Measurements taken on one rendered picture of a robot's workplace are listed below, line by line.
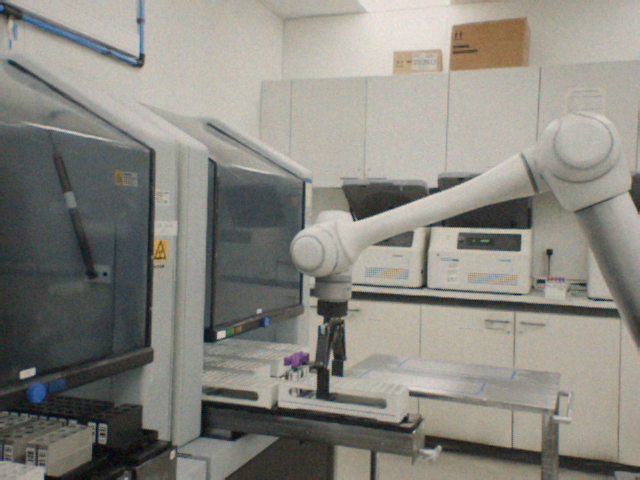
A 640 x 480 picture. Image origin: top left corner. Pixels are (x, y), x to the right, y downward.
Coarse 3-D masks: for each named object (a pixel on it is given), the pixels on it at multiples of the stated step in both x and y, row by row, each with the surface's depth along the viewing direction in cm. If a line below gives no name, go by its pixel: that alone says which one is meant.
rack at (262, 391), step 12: (204, 372) 177; (216, 372) 177; (228, 372) 176; (204, 384) 167; (216, 384) 166; (228, 384) 165; (240, 384) 164; (252, 384) 164; (264, 384) 164; (276, 384) 165; (204, 396) 167; (216, 396) 173; (228, 396) 175; (240, 396) 175; (252, 396) 174; (264, 396) 162; (276, 396) 165
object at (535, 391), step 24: (384, 360) 221; (408, 360) 222; (432, 360) 223; (408, 384) 188; (432, 384) 189; (456, 384) 190; (480, 384) 192; (504, 384) 193; (528, 384) 194; (552, 384) 195; (504, 408) 174; (528, 408) 172; (552, 408) 170; (552, 432) 172; (336, 456) 192; (552, 456) 171
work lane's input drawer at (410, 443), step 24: (216, 408) 164; (240, 408) 163; (264, 408) 161; (288, 408) 167; (264, 432) 160; (288, 432) 158; (312, 432) 156; (336, 432) 154; (360, 432) 152; (384, 432) 150; (408, 432) 150; (408, 456) 149; (432, 456) 150
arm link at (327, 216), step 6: (324, 216) 157; (330, 216) 157; (336, 216) 157; (342, 216) 157; (348, 216) 158; (318, 222) 158; (324, 222) 157; (348, 222) 157; (354, 264) 160; (342, 270) 156; (348, 270) 158; (330, 276) 157; (336, 276) 157; (342, 276) 157; (348, 276) 158
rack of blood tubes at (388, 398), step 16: (288, 384) 160; (304, 384) 158; (336, 384) 158; (352, 384) 159; (368, 384) 160; (384, 384) 160; (400, 384) 161; (288, 400) 160; (304, 400) 158; (320, 400) 158; (336, 400) 165; (352, 400) 165; (368, 400) 163; (384, 400) 162; (400, 400) 152; (368, 416) 153; (384, 416) 152; (400, 416) 152
